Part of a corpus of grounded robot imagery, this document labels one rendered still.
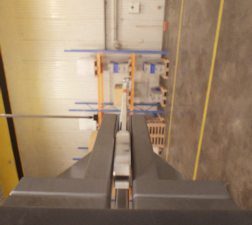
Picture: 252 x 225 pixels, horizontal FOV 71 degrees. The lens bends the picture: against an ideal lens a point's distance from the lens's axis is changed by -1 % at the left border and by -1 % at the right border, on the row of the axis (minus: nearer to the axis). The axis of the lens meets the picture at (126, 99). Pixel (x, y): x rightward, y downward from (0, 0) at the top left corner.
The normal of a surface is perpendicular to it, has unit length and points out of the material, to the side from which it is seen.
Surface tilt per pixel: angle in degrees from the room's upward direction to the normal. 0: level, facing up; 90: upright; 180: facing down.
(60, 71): 90
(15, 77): 90
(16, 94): 90
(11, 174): 90
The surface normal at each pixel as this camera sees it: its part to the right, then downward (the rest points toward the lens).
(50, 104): 0.00, 0.29
